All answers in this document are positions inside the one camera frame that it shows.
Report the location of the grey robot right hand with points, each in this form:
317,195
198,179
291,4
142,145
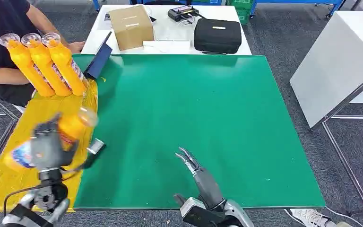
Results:
206,185

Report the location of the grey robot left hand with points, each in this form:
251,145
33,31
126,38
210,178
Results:
48,150

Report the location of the orange drink bottle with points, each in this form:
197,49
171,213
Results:
70,127
25,62
45,62
65,62

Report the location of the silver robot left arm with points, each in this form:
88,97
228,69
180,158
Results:
40,200

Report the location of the yellow plastic sheet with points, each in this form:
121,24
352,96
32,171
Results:
9,188

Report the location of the green table mat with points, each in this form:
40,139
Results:
200,109

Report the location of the small yellow scrap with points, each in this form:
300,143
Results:
103,79

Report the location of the navy blue folder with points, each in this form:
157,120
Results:
99,61

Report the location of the white shoe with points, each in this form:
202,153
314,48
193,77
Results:
310,217

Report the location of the person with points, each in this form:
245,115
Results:
0,18

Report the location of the flat white box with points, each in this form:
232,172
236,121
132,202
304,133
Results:
165,47

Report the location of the brown cardboard box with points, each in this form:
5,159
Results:
131,26

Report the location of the black zip case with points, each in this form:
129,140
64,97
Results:
217,36

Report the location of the black handheld controller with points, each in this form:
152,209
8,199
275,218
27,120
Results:
182,13

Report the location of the green plastic crate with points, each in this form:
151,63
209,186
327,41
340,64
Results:
241,11

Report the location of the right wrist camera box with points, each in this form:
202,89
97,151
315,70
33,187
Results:
200,214

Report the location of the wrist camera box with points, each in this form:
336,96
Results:
200,214
94,150

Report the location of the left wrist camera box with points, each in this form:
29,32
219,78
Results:
94,150

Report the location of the white table with metal frame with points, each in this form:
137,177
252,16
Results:
335,65

